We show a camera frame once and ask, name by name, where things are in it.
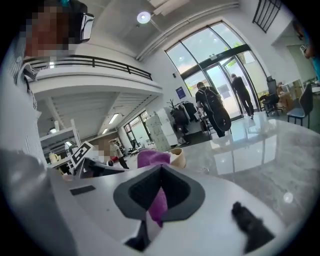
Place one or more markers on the purple cloth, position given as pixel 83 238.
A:
pixel 152 157

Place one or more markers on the white metal shelving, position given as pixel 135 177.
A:
pixel 76 135

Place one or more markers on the grey chair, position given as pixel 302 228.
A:
pixel 306 100

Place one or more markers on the blue poster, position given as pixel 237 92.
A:
pixel 180 92

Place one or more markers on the white ceiling air conditioner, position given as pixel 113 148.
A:
pixel 167 6

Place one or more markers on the teal hair clip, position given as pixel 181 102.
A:
pixel 65 2

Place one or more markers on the black balcony railing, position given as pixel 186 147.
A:
pixel 93 62

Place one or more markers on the white locker cabinet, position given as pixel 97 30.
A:
pixel 157 132

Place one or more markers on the stack of cardboard boxes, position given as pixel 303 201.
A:
pixel 285 97

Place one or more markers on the striped shirt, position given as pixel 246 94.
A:
pixel 18 65

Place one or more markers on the woven beige basket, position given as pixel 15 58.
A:
pixel 178 157

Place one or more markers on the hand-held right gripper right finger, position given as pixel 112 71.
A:
pixel 212 225

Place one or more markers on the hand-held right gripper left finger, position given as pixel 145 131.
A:
pixel 95 212

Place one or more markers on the grey marble table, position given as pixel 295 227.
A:
pixel 262 155

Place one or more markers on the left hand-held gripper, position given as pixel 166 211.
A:
pixel 80 153

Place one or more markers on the large arched glass window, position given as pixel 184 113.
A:
pixel 200 47

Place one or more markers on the fluorescent ceiling light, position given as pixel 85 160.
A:
pixel 113 118

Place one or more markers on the person's head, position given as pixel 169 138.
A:
pixel 50 32

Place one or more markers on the black head-mounted camera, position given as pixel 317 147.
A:
pixel 85 27

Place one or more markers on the round ceiling lamp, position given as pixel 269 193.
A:
pixel 143 17

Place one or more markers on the black office chair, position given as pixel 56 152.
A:
pixel 271 92

